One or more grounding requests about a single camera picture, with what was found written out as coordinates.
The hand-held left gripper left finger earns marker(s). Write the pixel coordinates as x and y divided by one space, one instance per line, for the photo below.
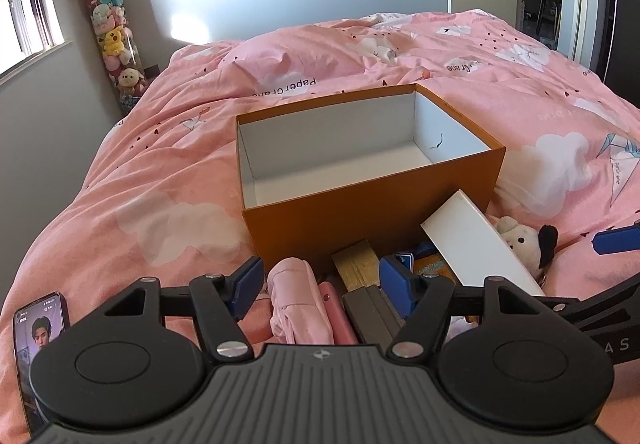
248 281

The white plush dog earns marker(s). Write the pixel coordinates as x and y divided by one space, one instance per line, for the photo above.
520 239

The dark grey box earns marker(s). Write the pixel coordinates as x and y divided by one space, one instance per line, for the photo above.
370 319

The gold box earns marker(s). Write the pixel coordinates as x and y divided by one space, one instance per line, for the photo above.
357 264

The orange cardboard box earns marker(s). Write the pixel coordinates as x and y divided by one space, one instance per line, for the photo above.
350 219

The slim pink case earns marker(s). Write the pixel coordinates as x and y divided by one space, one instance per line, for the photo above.
337 319

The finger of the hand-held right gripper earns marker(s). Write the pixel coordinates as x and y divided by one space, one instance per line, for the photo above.
565 310
617 240

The pink printed blanket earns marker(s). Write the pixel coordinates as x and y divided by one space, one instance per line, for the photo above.
175 164

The smartphone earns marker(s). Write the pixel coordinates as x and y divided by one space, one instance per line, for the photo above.
40 329

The clear tube of plush toys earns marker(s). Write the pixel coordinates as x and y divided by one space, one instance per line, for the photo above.
112 39

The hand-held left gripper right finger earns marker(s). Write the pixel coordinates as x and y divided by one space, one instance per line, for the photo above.
395 284

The pink fabric pouch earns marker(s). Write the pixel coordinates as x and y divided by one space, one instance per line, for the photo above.
295 304

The blue printed tag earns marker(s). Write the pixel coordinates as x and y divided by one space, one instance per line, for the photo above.
404 259

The white rectangular box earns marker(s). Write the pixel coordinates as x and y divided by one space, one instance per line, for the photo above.
465 239

